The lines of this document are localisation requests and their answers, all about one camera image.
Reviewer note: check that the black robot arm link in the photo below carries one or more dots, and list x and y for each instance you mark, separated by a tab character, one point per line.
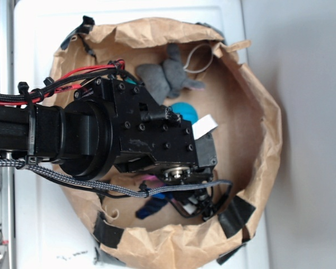
78	137

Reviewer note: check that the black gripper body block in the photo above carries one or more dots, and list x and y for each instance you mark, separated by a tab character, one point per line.
130	131

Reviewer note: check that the aluminium extrusion rail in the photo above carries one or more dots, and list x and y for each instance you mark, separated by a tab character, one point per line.
7	209

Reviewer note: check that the crumpled brown paper bag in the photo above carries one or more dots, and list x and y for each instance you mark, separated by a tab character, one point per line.
248	141

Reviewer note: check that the teal dimpled rubber ball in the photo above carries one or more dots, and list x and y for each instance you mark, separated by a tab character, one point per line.
186	110

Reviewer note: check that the grey plush mouse toy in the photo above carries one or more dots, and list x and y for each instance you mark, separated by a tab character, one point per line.
166	80

